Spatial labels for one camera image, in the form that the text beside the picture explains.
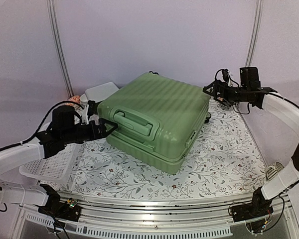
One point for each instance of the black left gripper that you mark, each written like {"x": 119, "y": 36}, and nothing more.
{"x": 102, "y": 129}

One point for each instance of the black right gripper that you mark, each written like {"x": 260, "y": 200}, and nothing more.
{"x": 219, "y": 84}

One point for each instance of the green hard-shell suitcase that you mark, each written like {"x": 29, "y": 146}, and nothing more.
{"x": 158, "y": 119}

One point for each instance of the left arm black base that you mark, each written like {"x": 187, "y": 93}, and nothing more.
{"x": 68, "y": 210}

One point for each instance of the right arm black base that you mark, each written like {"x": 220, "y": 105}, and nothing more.
{"x": 258, "y": 207}

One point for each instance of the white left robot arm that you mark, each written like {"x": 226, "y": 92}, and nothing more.
{"x": 67, "y": 127}

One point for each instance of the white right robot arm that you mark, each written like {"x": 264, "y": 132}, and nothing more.
{"x": 250, "y": 91}

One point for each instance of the white green drawer box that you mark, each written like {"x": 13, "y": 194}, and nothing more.
{"x": 100, "y": 92}

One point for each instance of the white perforated plastic basket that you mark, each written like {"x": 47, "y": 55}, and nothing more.
{"x": 54, "y": 169}

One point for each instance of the floral white table mat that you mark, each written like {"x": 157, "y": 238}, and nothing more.
{"x": 223, "y": 161}

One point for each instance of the white ribbed round object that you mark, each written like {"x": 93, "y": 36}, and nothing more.
{"x": 273, "y": 170}

